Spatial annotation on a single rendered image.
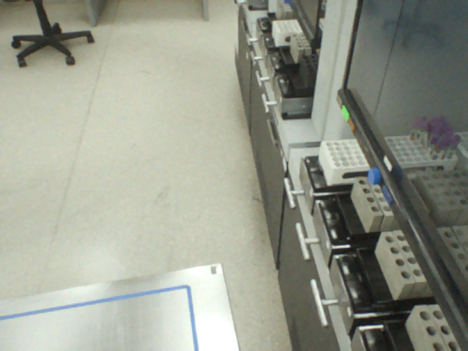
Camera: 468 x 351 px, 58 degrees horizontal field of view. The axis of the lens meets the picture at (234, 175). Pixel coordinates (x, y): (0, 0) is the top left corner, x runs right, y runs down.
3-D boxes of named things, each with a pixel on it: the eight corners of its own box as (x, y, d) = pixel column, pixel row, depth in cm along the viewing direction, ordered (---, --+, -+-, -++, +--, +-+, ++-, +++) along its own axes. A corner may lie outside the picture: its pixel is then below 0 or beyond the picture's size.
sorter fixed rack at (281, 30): (349, 33, 160) (352, 17, 156) (358, 45, 153) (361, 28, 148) (271, 37, 158) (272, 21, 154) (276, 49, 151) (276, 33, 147)
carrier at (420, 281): (418, 301, 75) (428, 282, 71) (407, 302, 75) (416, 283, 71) (394, 248, 84) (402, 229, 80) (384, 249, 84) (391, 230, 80)
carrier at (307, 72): (313, 91, 127) (316, 73, 123) (307, 91, 127) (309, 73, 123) (305, 72, 136) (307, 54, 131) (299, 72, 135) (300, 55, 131)
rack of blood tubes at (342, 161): (432, 152, 108) (439, 133, 104) (450, 180, 101) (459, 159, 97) (317, 161, 106) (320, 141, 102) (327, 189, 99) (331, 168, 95)
